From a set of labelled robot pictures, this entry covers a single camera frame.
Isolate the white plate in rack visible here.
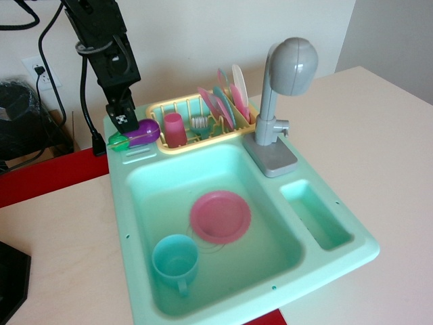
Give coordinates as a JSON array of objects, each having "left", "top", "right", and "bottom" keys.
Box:
[{"left": 231, "top": 64, "right": 249, "bottom": 107}]

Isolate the pink toy plate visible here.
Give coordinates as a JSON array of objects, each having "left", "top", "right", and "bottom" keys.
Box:
[{"left": 189, "top": 190, "right": 252, "bottom": 244}]

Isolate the black bag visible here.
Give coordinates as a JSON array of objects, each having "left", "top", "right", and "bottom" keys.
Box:
[{"left": 1, "top": 80, "right": 73, "bottom": 160}]

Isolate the mint green toy sink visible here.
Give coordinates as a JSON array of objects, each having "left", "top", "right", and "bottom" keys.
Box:
[{"left": 108, "top": 115, "right": 380, "bottom": 324}]

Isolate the pink toy cup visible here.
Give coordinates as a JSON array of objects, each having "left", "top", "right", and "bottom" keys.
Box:
[{"left": 164, "top": 112, "right": 187, "bottom": 148}]

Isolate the teal plate in rack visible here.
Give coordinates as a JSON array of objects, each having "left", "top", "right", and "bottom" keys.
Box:
[{"left": 212, "top": 86, "right": 236, "bottom": 130}]

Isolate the pink rear plate in rack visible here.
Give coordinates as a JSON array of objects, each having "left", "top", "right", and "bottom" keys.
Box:
[{"left": 229, "top": 83, "right": 250, "bottom": 123}]

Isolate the grey toy faucet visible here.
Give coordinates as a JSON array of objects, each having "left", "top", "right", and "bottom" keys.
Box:
[{"left": 242, "top": 37, "right": 319, "bottom": 178}]

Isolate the black base corner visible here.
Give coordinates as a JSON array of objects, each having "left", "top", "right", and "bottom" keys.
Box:
[{"left": 1, "top": 242, "right": 31, "bottom": 324}]

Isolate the black gooseneck cable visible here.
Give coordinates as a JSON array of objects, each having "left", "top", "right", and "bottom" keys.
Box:
[{"left": 79, "top": 59, "right": 107, "bottom": 157}]

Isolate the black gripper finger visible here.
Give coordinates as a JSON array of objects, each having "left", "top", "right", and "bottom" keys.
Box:
[
  {"left": 106, "top": 104, "right": 130, "bottom": 133},
  {"left": 122, "top": 100, "right": 139, "bottom": 130}
]

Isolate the white wall outlet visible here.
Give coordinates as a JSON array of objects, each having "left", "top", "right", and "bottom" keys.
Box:
[{"left": 21, "top": 55, "right": 62, "bottom": 91}]

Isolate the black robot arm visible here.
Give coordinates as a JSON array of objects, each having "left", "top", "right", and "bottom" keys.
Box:
[{"left": 62, "top": 1, "right": 141, "bottom": 133}]

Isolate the light pink small plate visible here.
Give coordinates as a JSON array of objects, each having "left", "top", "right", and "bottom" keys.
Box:
[{"left": 217, "top": 68, "right": 229, "bottom": 90}]

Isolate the pink plate in rack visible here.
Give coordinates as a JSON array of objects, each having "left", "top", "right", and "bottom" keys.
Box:
[
  {"left": 229, "top": 83, "right": 250, "bottom": 123},
  {"left": 197, "top": 87, "right": 228, "bottom": 123}
]

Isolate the yellow dish rack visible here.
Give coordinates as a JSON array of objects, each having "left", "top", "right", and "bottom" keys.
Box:
[{"left": 144, "top": 88, "right": 258, "bottom": 154}]

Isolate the blue toy cup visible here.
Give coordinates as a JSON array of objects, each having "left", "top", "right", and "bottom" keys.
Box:
[{"left": 152, "top": 234, "right": 200, "bottom": 297}]

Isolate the purple toy eggplant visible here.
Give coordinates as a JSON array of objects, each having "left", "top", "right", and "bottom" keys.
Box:
[{"left": 108, "top": 118, "right": 160, "bottom": 152}]

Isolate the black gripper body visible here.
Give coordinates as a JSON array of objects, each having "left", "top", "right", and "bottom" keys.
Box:
[{"left": 80, "top": 33, "right": 141, "bottom": 107}]

